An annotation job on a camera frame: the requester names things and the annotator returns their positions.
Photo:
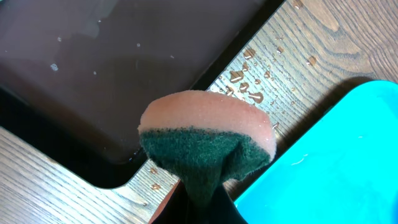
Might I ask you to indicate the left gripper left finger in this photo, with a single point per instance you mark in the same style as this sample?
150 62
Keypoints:
176 208

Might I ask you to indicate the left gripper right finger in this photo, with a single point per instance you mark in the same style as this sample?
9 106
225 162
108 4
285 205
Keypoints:
221 210

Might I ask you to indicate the pink and green sponge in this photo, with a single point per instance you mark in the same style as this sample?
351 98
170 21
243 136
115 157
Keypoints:
205 139

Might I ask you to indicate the teal plastic serving tray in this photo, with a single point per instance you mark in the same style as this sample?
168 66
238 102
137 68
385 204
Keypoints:
342 170

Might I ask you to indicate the black rectangular water tray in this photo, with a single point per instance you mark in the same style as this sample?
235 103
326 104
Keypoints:
76 75

